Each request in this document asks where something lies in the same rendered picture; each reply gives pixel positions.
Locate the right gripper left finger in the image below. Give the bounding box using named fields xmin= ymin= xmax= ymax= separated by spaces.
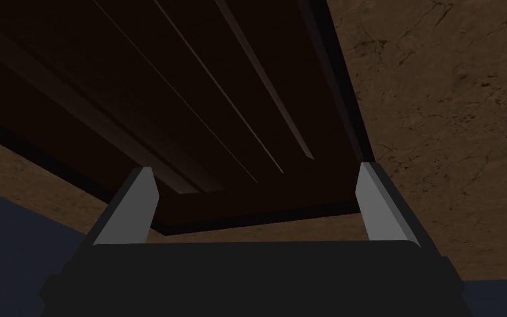
xmin=87 ymin=166 xmax=161 ymax=247

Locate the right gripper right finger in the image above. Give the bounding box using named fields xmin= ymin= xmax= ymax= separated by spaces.
xmin=355 ymin=161 xmax=432 ymax=248

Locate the dark brown panelled door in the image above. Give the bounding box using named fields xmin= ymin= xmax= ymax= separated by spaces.
xmin=0 ymin=0 xmax=376 ymax=236

